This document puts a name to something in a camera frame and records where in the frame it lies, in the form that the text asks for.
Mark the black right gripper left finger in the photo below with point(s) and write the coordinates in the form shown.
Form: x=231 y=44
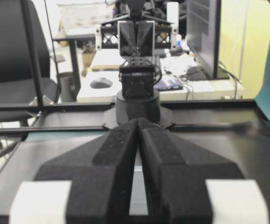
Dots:
x=90 y=184

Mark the white black leader gripper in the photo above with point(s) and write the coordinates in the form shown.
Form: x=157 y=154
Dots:
x=136 y=38

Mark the white cylinder bottle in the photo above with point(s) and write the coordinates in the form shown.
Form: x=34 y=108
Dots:
x=172 y=12

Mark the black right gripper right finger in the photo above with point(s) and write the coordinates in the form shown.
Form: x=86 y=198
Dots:
x=195 y=185

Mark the black computer mouse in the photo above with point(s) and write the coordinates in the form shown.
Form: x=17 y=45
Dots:
x=100 y=83

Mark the black computer monitor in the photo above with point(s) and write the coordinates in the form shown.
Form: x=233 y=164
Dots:
x=203 y=35

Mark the black office chair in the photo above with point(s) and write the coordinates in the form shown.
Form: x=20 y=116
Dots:
x=16 y=81

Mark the black metal frame rail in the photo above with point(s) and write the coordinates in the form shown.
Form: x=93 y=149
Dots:
x=66 y=107

